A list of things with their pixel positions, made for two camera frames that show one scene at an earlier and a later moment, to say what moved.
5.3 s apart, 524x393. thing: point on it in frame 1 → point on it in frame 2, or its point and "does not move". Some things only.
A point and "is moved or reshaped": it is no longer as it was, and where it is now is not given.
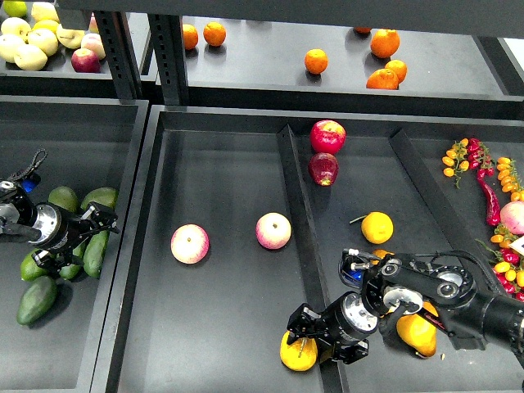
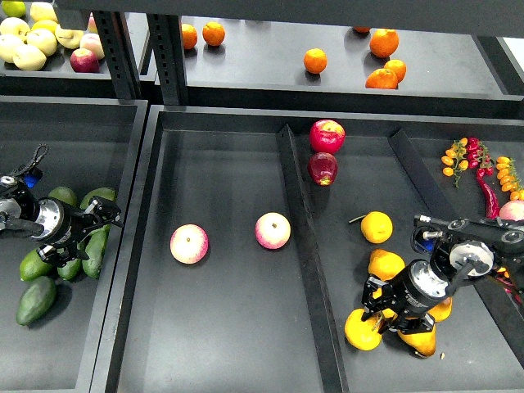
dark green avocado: [38, 296] does not move
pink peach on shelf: [93, 42] does not move
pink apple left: [189, 244] does not move
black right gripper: [345, 324] → [414, 290]
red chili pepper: [493, 212] does not move
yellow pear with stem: [301, 354] is moved or reshaped
